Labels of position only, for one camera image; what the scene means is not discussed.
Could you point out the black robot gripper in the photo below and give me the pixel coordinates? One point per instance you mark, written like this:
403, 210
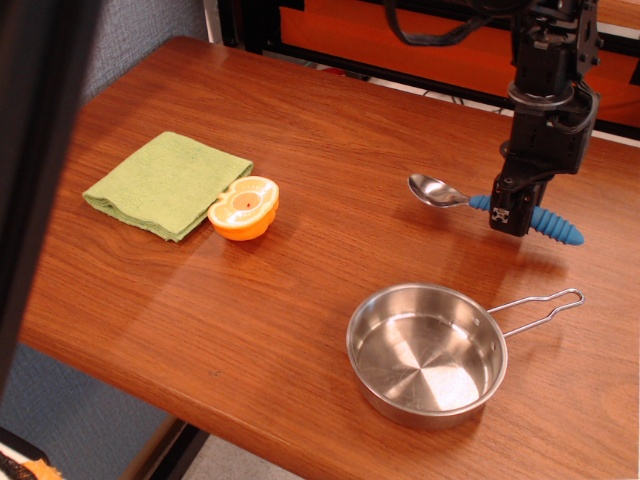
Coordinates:
549, 136

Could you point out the blue handled metal spoon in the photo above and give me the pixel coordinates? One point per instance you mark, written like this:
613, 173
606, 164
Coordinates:
438, 194

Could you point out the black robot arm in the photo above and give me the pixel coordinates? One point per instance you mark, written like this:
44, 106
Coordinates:
554, 45

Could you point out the stainless steel pan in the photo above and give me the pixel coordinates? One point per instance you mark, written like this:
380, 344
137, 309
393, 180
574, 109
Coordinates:
428, 357

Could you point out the orange toy pepper half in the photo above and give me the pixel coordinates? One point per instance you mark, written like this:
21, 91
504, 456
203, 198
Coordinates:
246, 209

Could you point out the green folded cloth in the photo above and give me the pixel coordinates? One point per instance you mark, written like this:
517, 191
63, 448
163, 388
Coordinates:
167, 186

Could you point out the orange object at corner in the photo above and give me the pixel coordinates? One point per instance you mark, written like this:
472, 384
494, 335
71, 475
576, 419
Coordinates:
41, 470

